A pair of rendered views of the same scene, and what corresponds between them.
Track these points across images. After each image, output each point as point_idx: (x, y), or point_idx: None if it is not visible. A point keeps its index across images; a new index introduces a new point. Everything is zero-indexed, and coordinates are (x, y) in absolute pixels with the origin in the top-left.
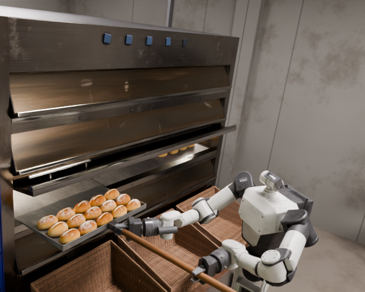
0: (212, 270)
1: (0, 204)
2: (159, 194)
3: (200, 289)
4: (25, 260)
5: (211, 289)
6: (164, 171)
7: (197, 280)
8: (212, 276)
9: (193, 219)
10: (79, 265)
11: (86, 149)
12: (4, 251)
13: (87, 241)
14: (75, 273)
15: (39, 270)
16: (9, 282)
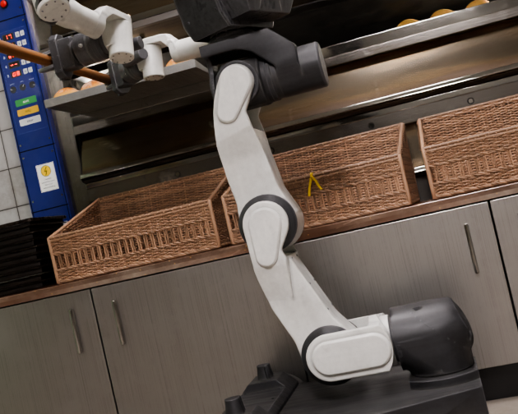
0: (62, 52)
1: (39, 80)
2: (353, 93)
3: (319, 226)
4: (90, 165)
5: (362, 237)
6: (354, 43)
7: (42, 68)
8: (70, 65)
9: (192, 43)
10: (173, 191)
11: (145, 9)
12: (65, 147)
13: (177, 152)
14: (164, 202)
15: (118, 189)
16: (79, 194)
